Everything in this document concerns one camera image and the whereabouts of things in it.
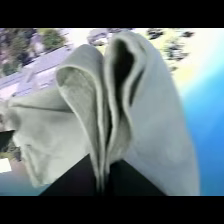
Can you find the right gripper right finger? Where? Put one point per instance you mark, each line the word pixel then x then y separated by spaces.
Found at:
pixel 133 181

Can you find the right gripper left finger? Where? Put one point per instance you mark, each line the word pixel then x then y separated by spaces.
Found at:
pixel 75 181

